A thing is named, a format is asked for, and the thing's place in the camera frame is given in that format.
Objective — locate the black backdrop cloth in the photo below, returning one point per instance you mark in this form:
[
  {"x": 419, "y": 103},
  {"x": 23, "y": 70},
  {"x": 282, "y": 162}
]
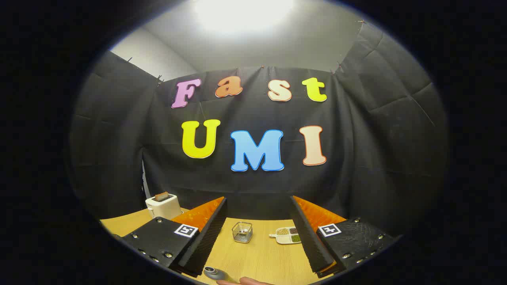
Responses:
[{"x": 364, "y": 138}]

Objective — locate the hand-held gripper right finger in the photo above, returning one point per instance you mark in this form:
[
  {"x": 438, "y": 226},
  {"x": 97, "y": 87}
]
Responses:
[{"x": 313, "y": 245}]

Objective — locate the white divided dish of beans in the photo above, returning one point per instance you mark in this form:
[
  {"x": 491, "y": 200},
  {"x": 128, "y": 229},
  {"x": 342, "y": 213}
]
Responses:
[{"x": 286, "y": 236}]

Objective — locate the silver bottle with green label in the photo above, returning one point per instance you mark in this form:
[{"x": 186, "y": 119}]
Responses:
[{"x": 214, "y": 273}]

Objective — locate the cream toaster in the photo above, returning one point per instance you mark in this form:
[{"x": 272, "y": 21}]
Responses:
[{"x": 162, "y": 209}]

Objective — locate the wooden table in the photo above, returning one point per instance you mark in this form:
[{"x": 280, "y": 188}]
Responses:
[{"x": 257, "y": 257}]

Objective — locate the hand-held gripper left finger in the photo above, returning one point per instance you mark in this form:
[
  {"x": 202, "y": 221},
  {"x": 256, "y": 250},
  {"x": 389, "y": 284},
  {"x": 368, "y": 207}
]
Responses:
[{"x": 206, "y": 241}]

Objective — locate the brown toast slice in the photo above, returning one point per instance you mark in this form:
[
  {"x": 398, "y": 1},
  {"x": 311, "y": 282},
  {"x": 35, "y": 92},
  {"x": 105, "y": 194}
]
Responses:
[{"x": 162, "y": 196}]

